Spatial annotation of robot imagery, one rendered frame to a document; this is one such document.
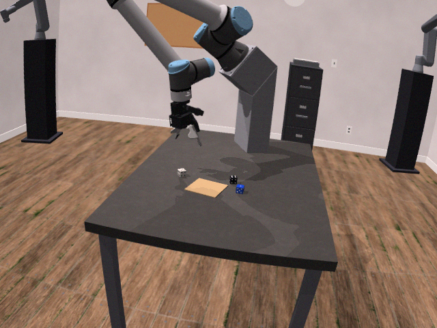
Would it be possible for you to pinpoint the tan flat mat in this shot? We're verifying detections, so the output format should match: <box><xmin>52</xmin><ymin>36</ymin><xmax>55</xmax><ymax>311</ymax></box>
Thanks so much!
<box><xmin>185</xmin><ymin>178</ymin><xmax>228</xmax><ymax>198</ymax></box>

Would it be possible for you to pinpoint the white die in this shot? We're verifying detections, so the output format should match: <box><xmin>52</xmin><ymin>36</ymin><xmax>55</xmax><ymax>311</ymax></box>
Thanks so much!
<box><xmin>178</xmin><ymin>168</ymin><xmax>186</xmax><ymax>177</ymax></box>

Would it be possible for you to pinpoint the blue die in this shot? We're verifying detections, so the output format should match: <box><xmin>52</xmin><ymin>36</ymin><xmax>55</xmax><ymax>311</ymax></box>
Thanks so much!
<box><xmin>236</xmin><ymin>184</ymin><xmax>244</xmax><ymax>194</ymax></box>

